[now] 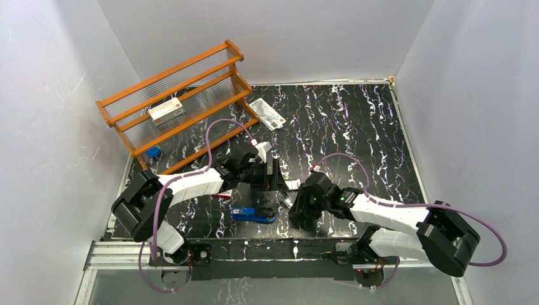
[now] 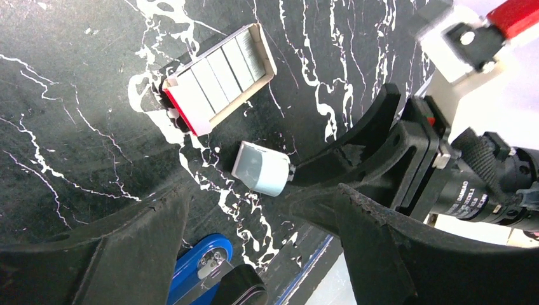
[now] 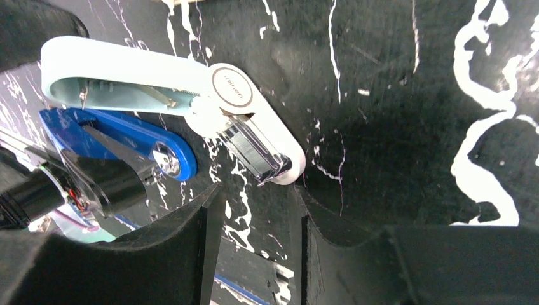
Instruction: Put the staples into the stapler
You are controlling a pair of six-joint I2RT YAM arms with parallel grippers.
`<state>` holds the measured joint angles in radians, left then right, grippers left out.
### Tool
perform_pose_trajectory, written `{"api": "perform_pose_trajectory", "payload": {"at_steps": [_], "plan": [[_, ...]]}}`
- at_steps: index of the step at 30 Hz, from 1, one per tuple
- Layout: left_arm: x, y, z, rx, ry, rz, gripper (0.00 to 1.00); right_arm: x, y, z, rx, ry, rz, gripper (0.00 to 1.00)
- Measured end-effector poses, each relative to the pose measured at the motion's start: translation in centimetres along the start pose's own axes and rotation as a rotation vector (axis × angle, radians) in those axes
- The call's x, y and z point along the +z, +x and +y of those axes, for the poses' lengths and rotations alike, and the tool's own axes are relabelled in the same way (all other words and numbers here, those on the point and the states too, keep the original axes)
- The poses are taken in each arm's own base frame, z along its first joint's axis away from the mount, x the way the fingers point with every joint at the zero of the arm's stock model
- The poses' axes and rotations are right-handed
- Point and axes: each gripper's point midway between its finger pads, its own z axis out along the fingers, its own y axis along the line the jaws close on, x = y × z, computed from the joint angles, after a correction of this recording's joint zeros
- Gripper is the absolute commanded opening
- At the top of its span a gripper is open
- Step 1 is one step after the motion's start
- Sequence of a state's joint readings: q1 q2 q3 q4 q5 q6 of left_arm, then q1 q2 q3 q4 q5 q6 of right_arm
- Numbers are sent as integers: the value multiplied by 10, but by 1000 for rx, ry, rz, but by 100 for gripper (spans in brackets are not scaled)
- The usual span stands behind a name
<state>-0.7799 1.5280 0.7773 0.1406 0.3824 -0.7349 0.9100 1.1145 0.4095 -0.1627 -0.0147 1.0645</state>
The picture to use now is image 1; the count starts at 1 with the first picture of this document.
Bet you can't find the red white staple box sleeve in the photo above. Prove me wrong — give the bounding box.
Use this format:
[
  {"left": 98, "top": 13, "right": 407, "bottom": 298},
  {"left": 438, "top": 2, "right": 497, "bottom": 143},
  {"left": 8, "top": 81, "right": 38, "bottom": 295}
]
[{"left": 215, "top": 190, "right": 233, "bottom": 199}]

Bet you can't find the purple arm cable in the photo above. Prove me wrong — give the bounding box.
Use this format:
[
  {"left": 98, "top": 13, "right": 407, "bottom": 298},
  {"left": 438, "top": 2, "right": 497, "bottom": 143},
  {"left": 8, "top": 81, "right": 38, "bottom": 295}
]
[
  {"left": 138, "top": 119, "right": 259, "bottom": 294},
  {"left": 312, "top": 152, "right": 508, "bottom": 291}
]

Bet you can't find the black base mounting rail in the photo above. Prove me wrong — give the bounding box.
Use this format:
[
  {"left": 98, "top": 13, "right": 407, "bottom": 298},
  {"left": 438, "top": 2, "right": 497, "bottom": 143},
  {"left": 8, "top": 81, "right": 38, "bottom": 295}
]
[{"left": 160, "top": 238, "right": 399, "bottom": 283}]

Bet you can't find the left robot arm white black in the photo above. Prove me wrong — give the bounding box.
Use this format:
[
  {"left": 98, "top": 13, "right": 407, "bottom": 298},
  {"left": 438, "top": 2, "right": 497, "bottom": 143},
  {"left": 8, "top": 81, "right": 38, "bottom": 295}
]
[{"left": 111, "top": 152, "right": 289, "bottom": 264}]

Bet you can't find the white box on shelf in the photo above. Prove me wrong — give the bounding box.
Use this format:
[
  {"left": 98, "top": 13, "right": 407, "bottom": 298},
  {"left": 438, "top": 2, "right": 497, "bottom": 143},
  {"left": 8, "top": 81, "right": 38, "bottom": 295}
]
[{"left": 147, "top": 97, "right": 185, "bottom": 126}]

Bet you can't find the small blue object under shelf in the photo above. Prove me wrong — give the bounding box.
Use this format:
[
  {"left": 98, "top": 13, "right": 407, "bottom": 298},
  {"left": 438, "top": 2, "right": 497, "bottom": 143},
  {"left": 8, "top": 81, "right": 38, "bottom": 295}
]
[{"left": 146, "top": 146, "right": 163, "bottom": 161}]

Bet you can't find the white printed paper packet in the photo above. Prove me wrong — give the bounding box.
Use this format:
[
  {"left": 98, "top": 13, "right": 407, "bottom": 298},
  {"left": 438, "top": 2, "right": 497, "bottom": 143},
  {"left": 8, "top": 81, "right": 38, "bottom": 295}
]
[{"left": 249, "top": 98, "right": 286, "bottom": 131}]

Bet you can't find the orange wooden shelf rack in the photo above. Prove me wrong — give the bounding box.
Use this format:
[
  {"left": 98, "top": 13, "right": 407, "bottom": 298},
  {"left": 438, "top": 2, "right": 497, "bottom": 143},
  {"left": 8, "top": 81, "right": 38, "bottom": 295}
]
[{"left": 96, "top": 39, "right": 260, "bottom": 174}]

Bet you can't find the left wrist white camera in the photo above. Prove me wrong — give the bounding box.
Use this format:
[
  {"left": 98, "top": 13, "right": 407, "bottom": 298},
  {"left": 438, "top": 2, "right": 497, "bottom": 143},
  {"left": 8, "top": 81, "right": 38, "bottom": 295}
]
[{"left": 254, "top": 141, "right": 272, "bottom": 163}]

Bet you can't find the aluminium frame rail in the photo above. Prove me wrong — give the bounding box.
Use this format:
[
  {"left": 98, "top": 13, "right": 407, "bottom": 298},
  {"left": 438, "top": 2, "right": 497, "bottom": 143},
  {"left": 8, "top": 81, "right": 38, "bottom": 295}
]
[{"left": 86, "top": 238, "right": 430, "bottom": 267}]

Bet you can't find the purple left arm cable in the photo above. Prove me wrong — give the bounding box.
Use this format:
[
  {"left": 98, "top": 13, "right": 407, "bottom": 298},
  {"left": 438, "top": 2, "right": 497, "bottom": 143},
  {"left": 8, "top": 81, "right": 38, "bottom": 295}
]
[{"left": 138, "top": 119, "right": 259, "bottom": 294}]

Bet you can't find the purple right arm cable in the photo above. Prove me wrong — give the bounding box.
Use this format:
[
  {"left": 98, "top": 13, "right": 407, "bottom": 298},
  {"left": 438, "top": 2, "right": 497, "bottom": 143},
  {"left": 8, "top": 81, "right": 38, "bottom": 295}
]
[{"left": 312, "top": 152, "right": 508, "bottom": 291}]

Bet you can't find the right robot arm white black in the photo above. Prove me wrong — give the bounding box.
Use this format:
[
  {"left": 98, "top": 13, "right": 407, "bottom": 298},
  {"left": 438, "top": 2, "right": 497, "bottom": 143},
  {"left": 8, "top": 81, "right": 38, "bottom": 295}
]
[{"left": 289, "top": 172, "right": 481, "bottom": 277}]

